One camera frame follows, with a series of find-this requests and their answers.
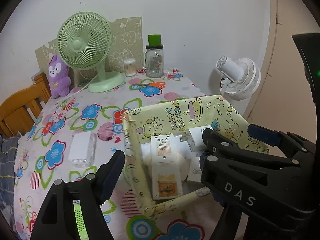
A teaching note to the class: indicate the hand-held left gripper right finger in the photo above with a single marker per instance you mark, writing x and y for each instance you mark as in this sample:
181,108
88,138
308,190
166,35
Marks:
203,162

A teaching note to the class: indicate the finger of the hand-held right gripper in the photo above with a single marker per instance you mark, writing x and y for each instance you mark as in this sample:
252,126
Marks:
262,131
225,143

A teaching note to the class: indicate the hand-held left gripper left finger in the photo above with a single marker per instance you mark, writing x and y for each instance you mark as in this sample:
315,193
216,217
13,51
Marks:
115,172

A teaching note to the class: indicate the round beige compact case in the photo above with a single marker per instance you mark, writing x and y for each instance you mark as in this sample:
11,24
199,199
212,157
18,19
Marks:
183,170

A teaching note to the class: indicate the white charger plug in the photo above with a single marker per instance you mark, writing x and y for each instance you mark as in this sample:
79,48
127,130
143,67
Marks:
195,137

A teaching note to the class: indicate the white rectangular box orange label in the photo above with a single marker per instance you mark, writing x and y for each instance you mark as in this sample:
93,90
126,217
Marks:
166,170

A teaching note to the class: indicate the green perforated oval device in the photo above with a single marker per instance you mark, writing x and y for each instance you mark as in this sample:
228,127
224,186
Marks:
78,220

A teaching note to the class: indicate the yellow cartoon print storage box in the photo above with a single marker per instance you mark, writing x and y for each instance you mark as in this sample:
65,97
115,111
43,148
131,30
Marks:
155,115

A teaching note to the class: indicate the clear plastic card box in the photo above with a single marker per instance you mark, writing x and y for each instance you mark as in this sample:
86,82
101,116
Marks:
81,150

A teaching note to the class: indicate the floral tablecloth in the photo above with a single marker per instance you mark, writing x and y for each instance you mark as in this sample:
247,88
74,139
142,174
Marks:
105,120

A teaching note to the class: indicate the white clip fan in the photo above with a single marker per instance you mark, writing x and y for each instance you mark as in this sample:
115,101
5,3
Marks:
242,80

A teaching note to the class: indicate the cotton swab container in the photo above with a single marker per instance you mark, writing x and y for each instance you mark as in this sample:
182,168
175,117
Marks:
130,67

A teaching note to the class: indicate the glass jar mug green lid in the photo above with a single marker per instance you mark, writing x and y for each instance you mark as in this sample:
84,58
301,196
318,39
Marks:
154,62

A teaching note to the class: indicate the grey plaid bedding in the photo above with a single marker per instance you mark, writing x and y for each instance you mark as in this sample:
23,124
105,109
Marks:
7,160

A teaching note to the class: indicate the purple plush toy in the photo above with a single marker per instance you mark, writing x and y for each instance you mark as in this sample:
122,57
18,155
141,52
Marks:
58,77

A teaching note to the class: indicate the wooden headboard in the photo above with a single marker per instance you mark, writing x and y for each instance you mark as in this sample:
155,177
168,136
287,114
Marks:
22,105

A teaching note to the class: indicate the green desk fan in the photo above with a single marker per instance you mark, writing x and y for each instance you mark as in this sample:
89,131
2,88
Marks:
80,40

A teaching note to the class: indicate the beige patterned backboard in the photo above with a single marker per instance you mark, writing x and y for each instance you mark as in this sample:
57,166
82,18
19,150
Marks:
125,35

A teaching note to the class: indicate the blue wall sticker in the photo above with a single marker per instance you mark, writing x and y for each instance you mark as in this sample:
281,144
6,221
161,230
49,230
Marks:
35,76

